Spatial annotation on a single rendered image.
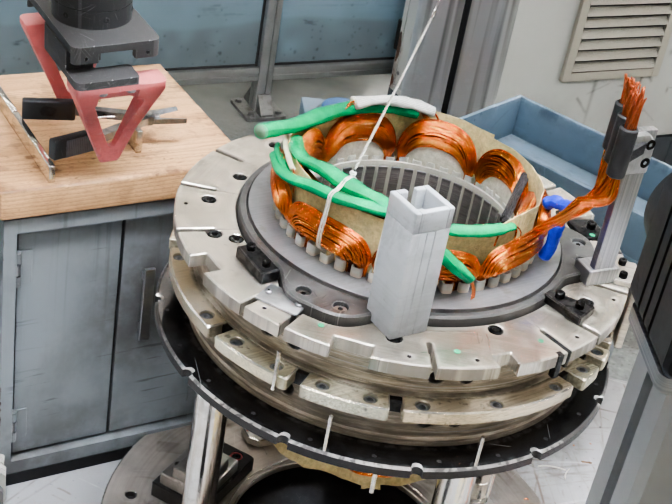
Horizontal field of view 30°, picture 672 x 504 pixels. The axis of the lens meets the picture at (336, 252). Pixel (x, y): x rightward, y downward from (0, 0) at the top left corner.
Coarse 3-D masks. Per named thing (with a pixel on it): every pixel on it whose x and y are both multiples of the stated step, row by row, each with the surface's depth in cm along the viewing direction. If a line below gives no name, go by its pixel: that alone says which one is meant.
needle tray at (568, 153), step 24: (480, 120) 115; (504, 120) 118; (528, 120) 119; (552, 120) 117; (528, 144) 119; (552, 144) 118; (576, 144) 116; (600, 144) 114; (552, 168) 106; (576, 168) 116; (648, 168) 112; (576, 192) 105; (648, 192) 113; (600, 216) 104; (624, 240) 103
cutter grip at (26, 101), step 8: (24, 104) 95; (32, 104) 95; (40, 104) 96; (48, 104) 96; (56, 104) 96; (64, 104) 96; (72, 104) 96; (24, 112) 96; (32, 112) 96; (40, 112) 96; (48, 112) 96; (56, 112) 96; (64, 112) 96; (72, 112) 97; (72, 120) 97
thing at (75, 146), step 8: (64, 136) 91; (72, 136) 92; (80, 136) 92; (56, 144) 91; (64, 144) 91; (72, 144) 92; (80, 144) 92; (88, 144) 93; (56, 152) 91; (64, 152) 91; (72, 152) 92; (80, 152) 93
